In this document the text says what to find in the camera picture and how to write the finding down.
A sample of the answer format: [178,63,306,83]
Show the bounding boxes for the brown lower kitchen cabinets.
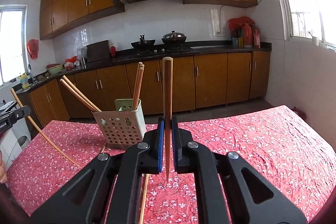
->
[17,51,270,127]

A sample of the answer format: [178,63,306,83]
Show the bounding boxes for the person's hand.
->
[0,152,7,184]

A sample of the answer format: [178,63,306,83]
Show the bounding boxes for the yellow detergent bottle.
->
[19,73,30,89]

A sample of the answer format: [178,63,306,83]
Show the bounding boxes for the left window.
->
[0,5,28,85]

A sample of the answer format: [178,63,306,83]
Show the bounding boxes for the perforated metal utensil holder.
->
[93,99,146,150]

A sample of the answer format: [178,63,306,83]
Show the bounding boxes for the green basin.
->
[47,64,64,76]

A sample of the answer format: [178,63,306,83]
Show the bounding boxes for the red plastic bag hanging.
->
[27,39,39,60]

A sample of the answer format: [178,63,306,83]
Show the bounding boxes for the red sauce bottle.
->
[110,43,116,57]

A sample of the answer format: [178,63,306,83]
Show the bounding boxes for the black wok left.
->
[131,35,155,52]

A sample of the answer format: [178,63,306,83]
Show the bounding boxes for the red oil bottles group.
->
[228,16,261,49]

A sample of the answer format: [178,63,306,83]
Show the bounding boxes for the black wok with lid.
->
[162,30,187,48]

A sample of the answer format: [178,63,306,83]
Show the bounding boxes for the white cup on sill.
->
[309,32,319,47]

